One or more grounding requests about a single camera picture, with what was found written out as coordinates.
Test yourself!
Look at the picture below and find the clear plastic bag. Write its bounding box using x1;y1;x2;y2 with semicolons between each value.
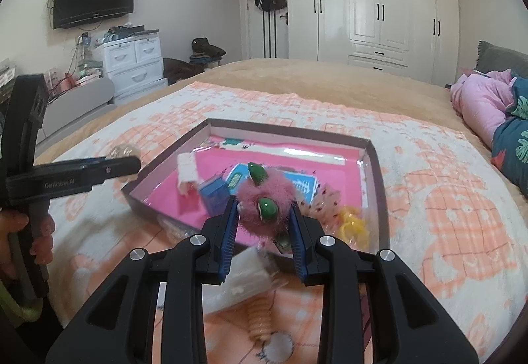
202;246;289;315

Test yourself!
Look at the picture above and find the beige bed sheet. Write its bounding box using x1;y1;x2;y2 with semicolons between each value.
33;57;528;203

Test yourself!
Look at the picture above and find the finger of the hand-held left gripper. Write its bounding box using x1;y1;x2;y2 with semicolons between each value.
82;155;142;190

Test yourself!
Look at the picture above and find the pile of small household things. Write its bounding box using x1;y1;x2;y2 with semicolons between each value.
97;22;159;45

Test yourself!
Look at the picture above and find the grey padded bench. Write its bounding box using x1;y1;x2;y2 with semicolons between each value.
35;77;115;142

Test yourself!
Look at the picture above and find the pink furry hair tie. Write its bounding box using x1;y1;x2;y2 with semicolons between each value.
235;162;308;253

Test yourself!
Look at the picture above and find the dark blue floral quilt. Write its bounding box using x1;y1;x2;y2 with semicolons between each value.
491;77;528;197

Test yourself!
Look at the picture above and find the white drawer cabinet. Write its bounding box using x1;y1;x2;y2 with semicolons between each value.
91;34;169;98

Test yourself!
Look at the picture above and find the white claw hair clip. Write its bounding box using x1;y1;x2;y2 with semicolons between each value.
177;151;201;196

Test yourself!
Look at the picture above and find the grey cardboard box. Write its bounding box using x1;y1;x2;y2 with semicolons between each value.
121;118;390;261

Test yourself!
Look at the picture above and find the person's left hand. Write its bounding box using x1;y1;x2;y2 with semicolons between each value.
0;210;55;280

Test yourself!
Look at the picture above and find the dotted mesh hair bow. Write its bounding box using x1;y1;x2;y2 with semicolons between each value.
299;186;343;224

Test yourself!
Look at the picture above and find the tangle of cables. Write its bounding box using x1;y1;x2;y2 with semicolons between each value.
41;34;104;100

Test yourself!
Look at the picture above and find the clear bag of yellow jewelry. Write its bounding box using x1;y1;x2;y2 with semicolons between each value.
336;205;370;243

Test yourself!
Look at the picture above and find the brown clothing pile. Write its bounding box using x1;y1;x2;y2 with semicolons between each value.
163;57;207;84

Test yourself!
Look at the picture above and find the black hat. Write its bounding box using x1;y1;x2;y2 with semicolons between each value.
190;38;227;59

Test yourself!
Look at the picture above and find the white and orange printed blanket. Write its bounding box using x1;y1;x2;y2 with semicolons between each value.
35;81;528;364

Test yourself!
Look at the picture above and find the grey headboard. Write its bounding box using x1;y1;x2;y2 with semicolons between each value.
474;41;528;80

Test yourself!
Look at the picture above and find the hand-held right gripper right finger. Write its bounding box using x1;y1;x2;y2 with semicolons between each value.
289;205;475;364

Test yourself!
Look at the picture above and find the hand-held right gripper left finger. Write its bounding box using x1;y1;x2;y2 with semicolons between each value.
49;197;242;364

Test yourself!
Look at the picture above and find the pink quilt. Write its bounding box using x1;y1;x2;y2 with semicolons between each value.
449;69;518;150

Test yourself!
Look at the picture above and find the white door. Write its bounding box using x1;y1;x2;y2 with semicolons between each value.
243;0;289;59

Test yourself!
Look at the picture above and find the small blue box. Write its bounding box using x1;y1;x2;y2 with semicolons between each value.
199;176;232;216

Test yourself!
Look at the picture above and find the peach ribbed hair clip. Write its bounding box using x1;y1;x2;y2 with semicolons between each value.
247;294;273;342

